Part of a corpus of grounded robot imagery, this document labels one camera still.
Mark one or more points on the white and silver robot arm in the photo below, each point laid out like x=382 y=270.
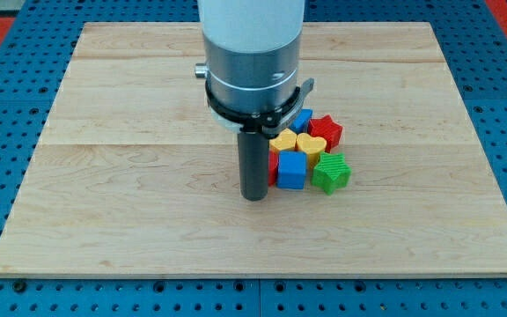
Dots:
x=251 y=68

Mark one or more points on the red star block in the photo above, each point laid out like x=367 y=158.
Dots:
x=327 y=128

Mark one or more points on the green star block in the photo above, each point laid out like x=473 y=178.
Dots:
x=331 y=172

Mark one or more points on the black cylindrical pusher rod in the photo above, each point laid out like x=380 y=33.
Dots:
x=253 y=165

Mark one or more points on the red block behind rod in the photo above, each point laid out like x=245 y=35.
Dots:
x=273 y=163

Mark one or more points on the yellow heart block left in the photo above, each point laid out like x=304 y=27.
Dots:
x=285 y=141

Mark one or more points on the yellow heart block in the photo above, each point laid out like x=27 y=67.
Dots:
x=312 y=147
x=285 y=141

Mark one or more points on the blue cube block front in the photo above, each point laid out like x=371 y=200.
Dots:
x=291 y=170

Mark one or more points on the blue block rear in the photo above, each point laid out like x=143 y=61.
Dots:
x=300 y=124

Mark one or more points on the yellow heart block right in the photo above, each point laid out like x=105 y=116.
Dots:
x=312 y=147

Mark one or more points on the wooden board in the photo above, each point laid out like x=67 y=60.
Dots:
x=132 y=178

